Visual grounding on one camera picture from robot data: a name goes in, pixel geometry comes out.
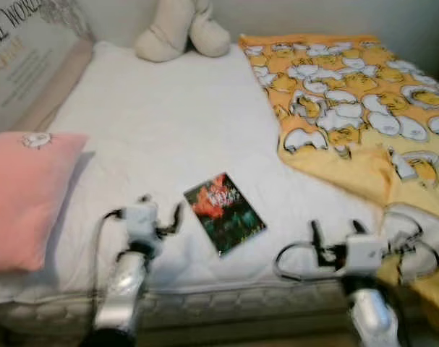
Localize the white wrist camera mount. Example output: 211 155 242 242
344 235 385 279
122 204 161 247

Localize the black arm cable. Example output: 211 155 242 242
93 208 129 290
273 242 350 283

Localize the white quilted mattress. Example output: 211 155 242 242
0 40 439 340

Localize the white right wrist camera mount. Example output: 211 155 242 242
344 235 385 279

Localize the beige plush toy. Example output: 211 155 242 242
135 0 231 63

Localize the pink pillow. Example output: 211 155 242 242
0 131 88 273

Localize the grey printed headboard panel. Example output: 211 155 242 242
0 0 95 134

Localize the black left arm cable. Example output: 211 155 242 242
93 208 129 290

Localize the book with red green cover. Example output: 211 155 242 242
183 172 268 257

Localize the yellow cartoon print blanket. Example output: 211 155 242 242
239 34 439 333

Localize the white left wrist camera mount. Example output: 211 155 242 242
122 204 161 247

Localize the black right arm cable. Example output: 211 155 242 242
273 242 350 283

